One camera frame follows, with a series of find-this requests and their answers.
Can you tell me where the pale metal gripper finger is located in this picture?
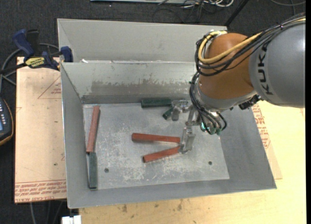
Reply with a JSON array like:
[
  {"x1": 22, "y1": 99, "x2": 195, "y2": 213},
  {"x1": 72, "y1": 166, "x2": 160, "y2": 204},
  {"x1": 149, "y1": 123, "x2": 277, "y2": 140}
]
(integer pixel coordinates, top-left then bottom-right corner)
[
  {"x1": 180, "y1": 130, "x2": 190, "y2": 155},
  {"x1": 187, "y1": 132, "x2": 196, "y2": 152}
]

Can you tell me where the dark green flat block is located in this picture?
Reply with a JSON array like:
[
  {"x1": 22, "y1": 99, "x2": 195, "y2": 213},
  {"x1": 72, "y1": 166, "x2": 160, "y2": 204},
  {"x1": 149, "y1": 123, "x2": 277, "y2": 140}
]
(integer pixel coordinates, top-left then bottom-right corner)
[
  {"x1": 162, "y1": 108, "x2": 174, "y2": 121},
  {"x1": 140, "y1": 98, "x2": 173, "y2": 109},
  {"x1": 87, "y1": 152, "x2": 99, "y2": 190}
]

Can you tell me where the red-brown flat block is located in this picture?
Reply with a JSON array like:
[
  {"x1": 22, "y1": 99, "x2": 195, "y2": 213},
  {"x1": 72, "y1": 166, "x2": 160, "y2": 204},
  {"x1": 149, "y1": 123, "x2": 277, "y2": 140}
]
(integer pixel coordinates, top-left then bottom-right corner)
[
  {"x1": 142, "y1": 145, "x2": 182, "y2": 164},
  {"x1": 85, "y1": 105, "x2": 101, "y2": 154},
  {"x1": 131, "y1": 132, "x2": 182, "y2": 144}
]

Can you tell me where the grey metal bin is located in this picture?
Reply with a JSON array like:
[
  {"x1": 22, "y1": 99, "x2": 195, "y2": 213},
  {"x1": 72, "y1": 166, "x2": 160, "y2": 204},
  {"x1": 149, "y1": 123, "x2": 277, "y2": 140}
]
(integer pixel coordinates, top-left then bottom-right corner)
[{"x1": 57, "y1": 18, "x2": 277, "y2": 209}]

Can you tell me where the brown cardboard board red print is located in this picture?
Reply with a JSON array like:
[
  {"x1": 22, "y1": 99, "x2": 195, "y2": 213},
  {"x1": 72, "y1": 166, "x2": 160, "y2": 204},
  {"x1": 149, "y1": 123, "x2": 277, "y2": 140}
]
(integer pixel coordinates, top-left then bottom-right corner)
[{"x1": 14, "y1": 56, "x2": 283, "y2": 204}]

